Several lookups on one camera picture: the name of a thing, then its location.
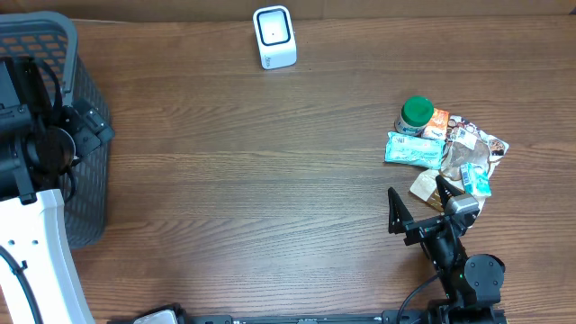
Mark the green lid white jar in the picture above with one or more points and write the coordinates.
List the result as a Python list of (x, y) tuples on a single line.
[(414, 116)]

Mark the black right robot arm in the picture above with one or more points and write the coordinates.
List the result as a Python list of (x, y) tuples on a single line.
[(471, 283)]

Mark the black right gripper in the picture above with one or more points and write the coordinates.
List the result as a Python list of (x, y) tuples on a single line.
[(421, 229)]

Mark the beige clear snack pouch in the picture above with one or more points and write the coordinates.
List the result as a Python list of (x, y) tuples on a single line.
[(465, 142)]

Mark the orange tissue pack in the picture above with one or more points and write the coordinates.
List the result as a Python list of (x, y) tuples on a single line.
[(436, 128)]

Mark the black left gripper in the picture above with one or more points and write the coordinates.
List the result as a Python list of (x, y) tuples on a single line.
[(88, 123)]

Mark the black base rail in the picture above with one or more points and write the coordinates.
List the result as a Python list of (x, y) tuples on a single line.
[(176, 313)]

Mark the teal Kleenex tissue pack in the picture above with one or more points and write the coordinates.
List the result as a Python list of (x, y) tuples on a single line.
[(475, 180)]

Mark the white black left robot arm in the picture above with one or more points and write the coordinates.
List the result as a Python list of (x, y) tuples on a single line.
[(42, 139)]

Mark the white barcode scanner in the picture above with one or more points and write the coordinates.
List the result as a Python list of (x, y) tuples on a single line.
[(275, 37)]

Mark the teal white packet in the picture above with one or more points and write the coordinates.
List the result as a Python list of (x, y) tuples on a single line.
[(413, 151)]

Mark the grey plastic mesh basket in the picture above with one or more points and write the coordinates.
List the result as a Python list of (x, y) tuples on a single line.
[(53, 38)]

